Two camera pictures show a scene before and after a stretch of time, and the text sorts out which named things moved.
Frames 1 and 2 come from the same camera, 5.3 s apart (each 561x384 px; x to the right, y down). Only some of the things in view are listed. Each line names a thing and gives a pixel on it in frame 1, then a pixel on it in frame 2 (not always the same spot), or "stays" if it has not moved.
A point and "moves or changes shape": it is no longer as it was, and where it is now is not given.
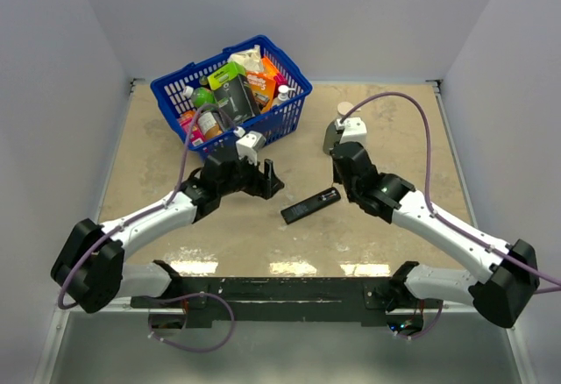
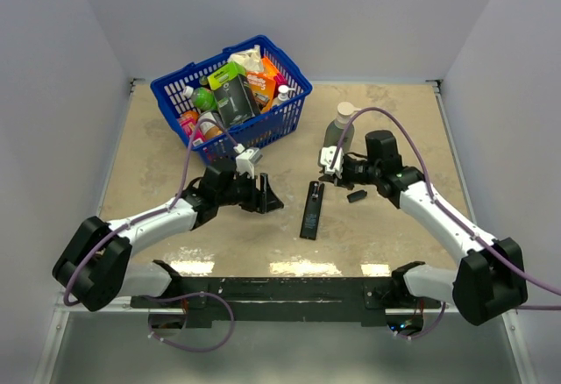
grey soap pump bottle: [334, 136] stays
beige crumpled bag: [251, 60] stays
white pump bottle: [281, 97] stays
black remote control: [310, 205] moves or changes shape
